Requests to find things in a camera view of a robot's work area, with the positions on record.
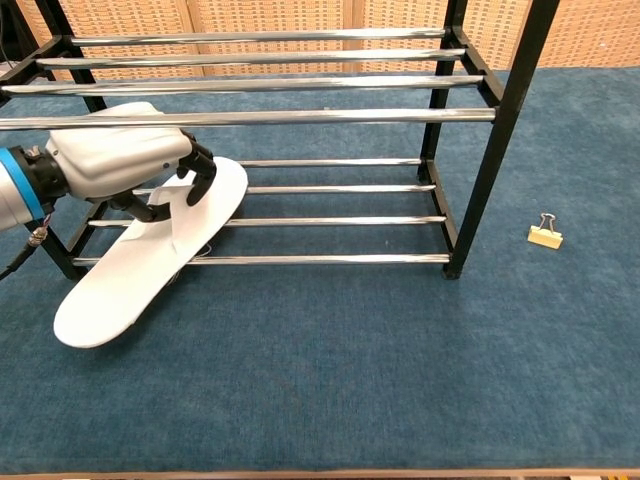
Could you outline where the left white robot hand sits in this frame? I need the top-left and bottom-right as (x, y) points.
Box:
(45, 101), (218, 224)

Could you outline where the white slipper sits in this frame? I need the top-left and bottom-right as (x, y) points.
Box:
(53, 156), (250, 350)

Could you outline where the woven wicker folding screen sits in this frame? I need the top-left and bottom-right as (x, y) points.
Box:
(0, 0), (640, 81)

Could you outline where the blue carpet mat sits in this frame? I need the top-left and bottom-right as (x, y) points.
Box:
(0, 67), (640, 474)

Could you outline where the yellow binder clip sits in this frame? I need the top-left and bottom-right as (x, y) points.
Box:
(527, 212), (565, 250)

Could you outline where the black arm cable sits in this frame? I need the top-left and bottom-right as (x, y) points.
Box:
(0, 209), (54, 281)

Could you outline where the black shoe rack frame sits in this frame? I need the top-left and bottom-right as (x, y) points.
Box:
(0, 0), (561, 281)

